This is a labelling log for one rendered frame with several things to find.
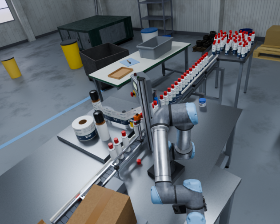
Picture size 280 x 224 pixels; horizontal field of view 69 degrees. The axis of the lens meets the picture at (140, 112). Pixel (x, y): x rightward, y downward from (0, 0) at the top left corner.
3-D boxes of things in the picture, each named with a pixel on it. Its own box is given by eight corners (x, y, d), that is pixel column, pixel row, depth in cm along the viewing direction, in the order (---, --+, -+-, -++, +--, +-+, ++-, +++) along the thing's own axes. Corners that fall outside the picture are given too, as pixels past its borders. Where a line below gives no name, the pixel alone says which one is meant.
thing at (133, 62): (130, 58, 375) (130, 57, 375) (139, 62, 352) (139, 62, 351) (119, 62, 367) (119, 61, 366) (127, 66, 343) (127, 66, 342)
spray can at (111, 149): (115, 159, 166) (110, 140, 154) (120, 161, 163) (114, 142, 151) (111, 163, 163) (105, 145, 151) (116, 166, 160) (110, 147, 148)
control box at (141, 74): (145, 92, 165) (142, 70, 155) (153, 102, 152) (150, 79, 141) (133, 96, 163) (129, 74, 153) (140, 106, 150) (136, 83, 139)
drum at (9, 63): (24, 75, 619) (15, 57, 586) (12, 80, 600) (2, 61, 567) (20, 72, 642) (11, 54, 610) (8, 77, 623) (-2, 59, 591)
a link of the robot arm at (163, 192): (146, 102, 108) (150, 203, 84) (167, 100, 107) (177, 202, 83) (149, 113, 118) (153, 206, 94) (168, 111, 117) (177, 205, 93)
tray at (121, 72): (122, 68, 341) (122, 66, 339) (133, 70, 327) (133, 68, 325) (108, 77, 321) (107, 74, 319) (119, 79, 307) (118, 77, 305)
